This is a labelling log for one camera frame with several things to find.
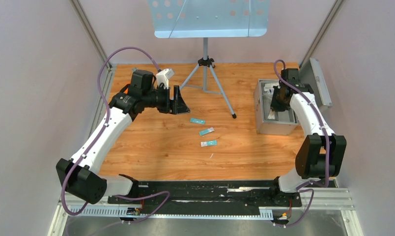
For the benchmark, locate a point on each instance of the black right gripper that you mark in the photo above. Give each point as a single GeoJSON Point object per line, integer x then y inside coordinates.
{"type": "Point", "coordinates": [274, 105]}

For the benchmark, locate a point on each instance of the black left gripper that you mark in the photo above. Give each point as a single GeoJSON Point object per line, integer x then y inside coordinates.
{"type": "Point", "coordinates": [176, 106]}

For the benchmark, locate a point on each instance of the blue white sachet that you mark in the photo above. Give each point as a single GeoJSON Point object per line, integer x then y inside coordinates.
{"type": "Point", "coordinates": [208, 143]}
{"type": "Point", "coordinates": [206, 131]}

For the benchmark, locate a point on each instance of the white pads zip bag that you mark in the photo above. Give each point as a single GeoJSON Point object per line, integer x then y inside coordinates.
{"type": "Point", "coordinates": [269, 88]}

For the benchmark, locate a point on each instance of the grey plastic tray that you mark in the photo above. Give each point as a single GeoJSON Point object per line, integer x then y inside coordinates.
{"type": "Point", "coordinates": [287, 116]}

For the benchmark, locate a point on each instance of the cotton swabs bag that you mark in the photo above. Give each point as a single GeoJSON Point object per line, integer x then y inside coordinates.
{"type": "Point", "coordinates": [271, 115]}

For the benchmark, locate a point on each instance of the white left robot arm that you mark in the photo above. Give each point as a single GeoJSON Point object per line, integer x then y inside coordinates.
{"type": "Point", "coordinates": [79, 174]}

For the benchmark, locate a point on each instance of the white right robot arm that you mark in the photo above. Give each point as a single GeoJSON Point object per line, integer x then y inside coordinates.
{"type": "Point", "coordinates": [321, 154]}

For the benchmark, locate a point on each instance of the grey metal case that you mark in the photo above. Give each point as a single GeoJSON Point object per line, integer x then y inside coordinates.
{"type": "Point", "coordinates": [307, 107]}

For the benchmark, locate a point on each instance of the blue Basewing sachet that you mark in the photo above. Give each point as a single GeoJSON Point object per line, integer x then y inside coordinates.
{"type": "Point", "coordinates": [197, 121]}

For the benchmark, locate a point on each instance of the blue music stand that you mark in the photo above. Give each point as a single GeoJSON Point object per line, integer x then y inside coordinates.
{"type": "Point", "coordinates": [209, 19]}

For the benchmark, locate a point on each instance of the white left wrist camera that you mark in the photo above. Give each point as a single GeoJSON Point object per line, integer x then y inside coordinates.
{"type": "Point", "coordinates": [162, 78]}

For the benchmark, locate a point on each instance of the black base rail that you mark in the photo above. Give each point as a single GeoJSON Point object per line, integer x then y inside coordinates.
{"type": "Point", "coordinates": [213, 197]}

